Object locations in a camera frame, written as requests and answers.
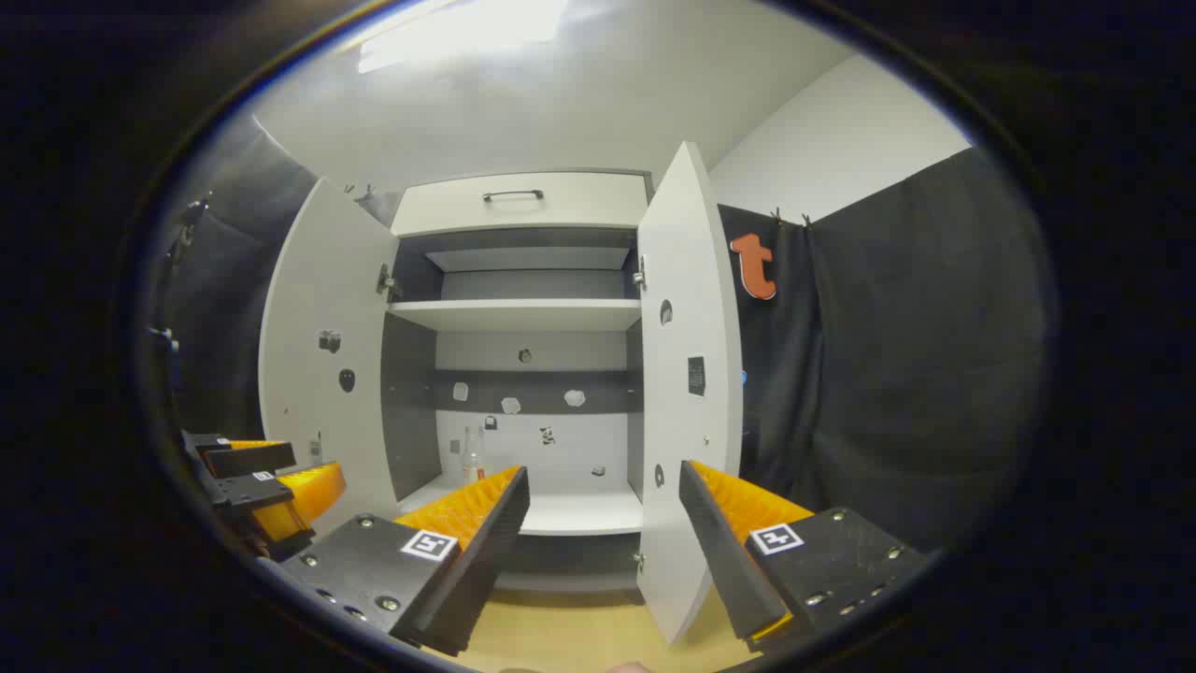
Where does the ceiling light panel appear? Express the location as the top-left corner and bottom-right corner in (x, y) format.
(355, 0), (571, 75)

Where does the white cabinet shelf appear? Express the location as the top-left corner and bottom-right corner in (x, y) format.
(387, 298), (644, 333)

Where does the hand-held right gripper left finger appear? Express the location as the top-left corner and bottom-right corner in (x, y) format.
(278, 465), (531, 657)

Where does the black backdrop cloth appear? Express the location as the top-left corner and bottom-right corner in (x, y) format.
(149, 114), (1059, 554)

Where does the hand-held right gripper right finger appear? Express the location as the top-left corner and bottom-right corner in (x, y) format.
(678, 459), (928, 653)

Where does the white and grey cabinet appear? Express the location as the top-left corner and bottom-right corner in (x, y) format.
(377, 168), (656, 595)

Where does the white cabinet drawer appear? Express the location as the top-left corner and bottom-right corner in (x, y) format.
(390, 171), (651, 237)

